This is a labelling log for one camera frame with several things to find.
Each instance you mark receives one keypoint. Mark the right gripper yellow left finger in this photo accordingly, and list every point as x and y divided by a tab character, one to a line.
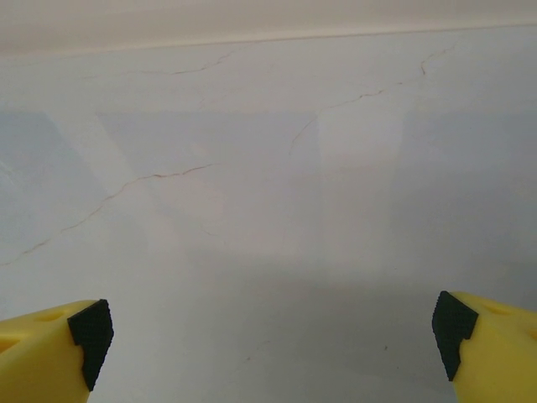
38	361

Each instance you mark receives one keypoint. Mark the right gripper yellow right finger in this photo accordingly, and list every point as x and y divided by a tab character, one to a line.
503	361

